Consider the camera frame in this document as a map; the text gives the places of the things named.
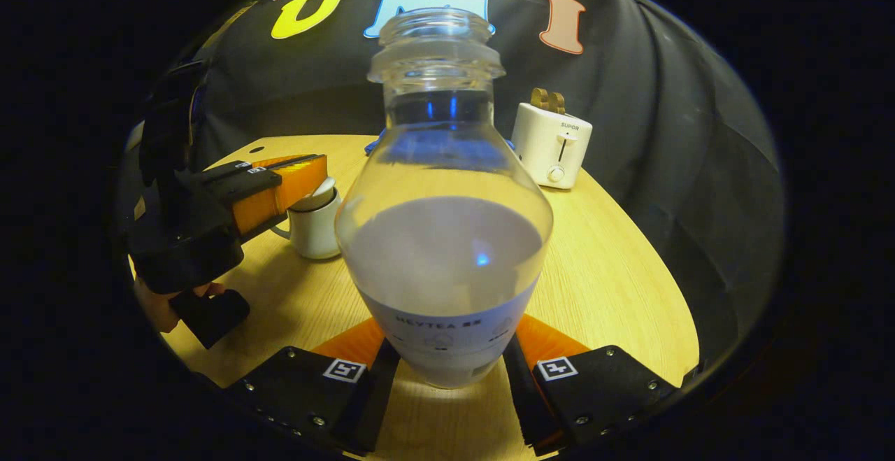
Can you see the white ceramic teacup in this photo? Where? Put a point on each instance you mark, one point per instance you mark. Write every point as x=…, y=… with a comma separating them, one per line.
x=314, y=233

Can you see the white toaster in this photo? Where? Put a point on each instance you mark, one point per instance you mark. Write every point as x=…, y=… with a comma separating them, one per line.
x=549, y=146

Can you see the brown bread slice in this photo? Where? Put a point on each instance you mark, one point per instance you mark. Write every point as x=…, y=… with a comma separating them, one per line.
x=538, y=99
x=556, y=103

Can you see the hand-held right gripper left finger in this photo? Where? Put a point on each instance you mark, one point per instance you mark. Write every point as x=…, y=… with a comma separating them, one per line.
x=374, y=398

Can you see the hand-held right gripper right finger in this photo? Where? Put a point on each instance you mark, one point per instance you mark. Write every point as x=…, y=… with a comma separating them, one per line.
x=523, y=405

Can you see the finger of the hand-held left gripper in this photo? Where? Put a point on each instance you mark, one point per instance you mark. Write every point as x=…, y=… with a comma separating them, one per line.
x=231, y=166
x=255, y=185

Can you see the white teacup lid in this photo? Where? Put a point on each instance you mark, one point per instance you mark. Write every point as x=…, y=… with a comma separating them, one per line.
x=318, y=199

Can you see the clear plastic water bottle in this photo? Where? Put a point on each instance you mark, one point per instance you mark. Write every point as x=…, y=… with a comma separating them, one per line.
x=444, y=251

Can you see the blue folded towel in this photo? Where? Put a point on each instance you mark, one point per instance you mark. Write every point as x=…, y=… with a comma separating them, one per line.
x=374, y=145

